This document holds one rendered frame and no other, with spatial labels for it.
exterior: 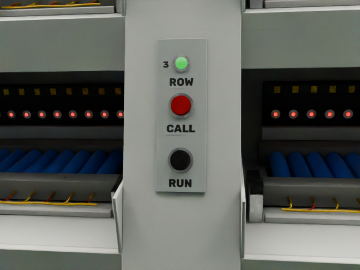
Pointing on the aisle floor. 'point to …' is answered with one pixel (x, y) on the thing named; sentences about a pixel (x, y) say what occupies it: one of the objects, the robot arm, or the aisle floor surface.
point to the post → (137, 29)
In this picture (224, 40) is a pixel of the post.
